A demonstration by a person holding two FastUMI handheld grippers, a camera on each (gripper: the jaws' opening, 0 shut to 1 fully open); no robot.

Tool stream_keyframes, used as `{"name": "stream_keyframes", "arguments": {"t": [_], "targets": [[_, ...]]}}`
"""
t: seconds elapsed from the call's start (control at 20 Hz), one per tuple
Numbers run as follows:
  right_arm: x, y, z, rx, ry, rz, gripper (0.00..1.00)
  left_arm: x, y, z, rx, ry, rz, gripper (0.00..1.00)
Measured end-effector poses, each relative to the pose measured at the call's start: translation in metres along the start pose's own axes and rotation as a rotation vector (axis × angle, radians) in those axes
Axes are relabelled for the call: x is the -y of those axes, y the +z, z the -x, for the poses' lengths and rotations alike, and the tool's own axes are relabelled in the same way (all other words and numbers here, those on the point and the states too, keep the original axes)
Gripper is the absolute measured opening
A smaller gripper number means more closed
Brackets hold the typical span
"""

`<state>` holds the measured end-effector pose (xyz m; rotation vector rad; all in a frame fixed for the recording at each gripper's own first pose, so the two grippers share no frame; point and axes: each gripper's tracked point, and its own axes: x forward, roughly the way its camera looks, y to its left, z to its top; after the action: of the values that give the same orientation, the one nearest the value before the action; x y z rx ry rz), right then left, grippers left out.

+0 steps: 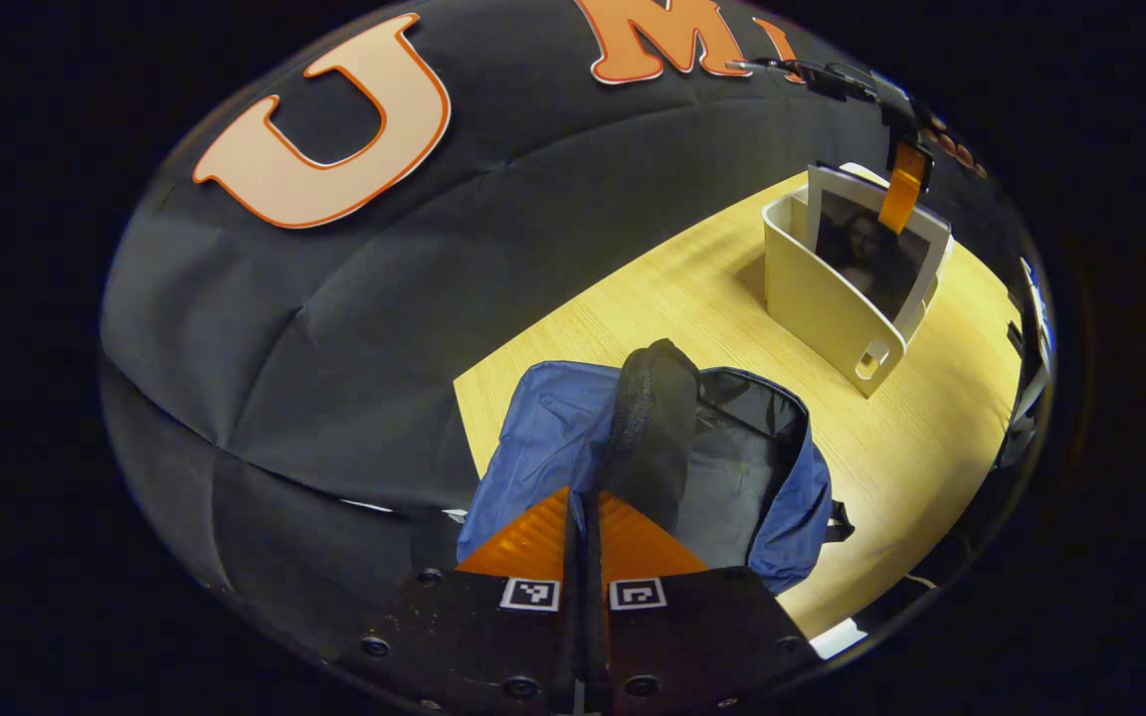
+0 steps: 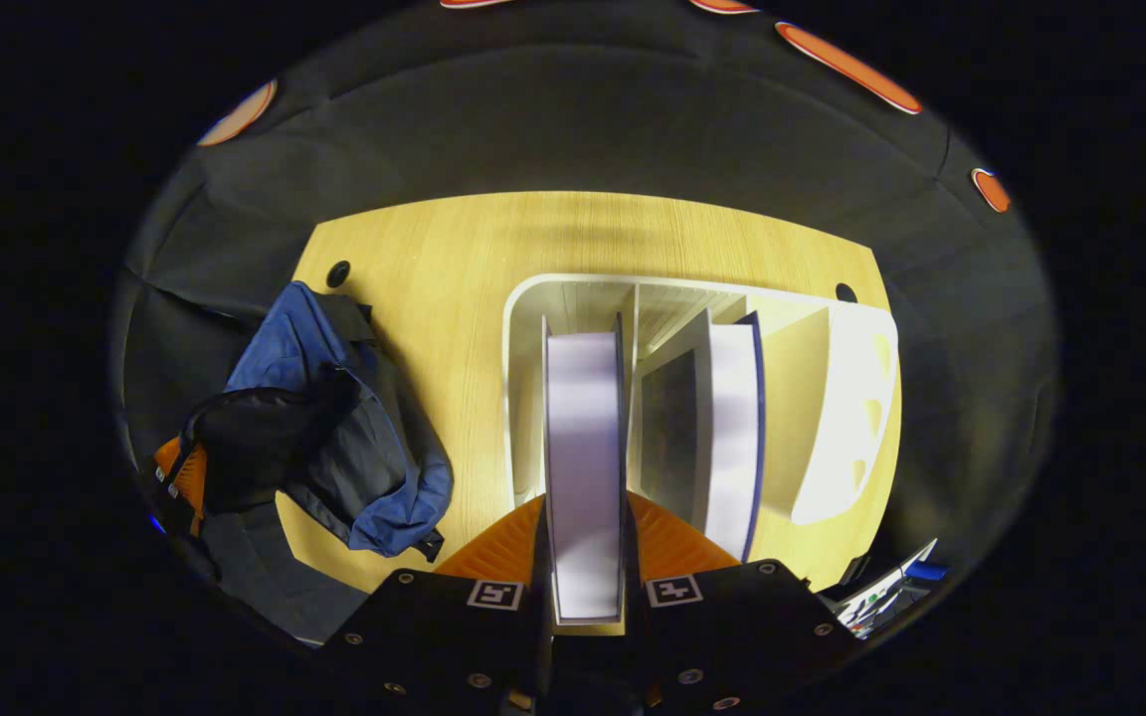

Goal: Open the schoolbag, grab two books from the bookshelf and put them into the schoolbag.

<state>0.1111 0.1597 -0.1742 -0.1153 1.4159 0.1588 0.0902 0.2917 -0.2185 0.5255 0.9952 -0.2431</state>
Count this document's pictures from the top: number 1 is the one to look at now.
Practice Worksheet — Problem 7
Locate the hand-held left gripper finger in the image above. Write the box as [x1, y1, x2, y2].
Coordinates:
[585, 487, 823, 716]
[339, 485, 586, 716]

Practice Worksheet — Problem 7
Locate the white book with grey portrait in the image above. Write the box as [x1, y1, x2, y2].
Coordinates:
[807, 164, 952, 324]

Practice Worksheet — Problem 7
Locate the cream plastic bookshelf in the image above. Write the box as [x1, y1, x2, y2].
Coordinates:
[762, 162, 955, 399]

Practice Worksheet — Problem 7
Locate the blue schoolbag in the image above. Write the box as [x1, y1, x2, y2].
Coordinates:
[456, 338, 855, 598]

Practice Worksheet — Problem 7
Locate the white flat object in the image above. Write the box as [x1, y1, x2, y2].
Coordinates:
[810, 617, 869, 660]

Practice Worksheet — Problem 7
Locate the black backdrop cloth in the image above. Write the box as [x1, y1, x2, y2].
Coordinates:
[98, 0, 1022, 687]

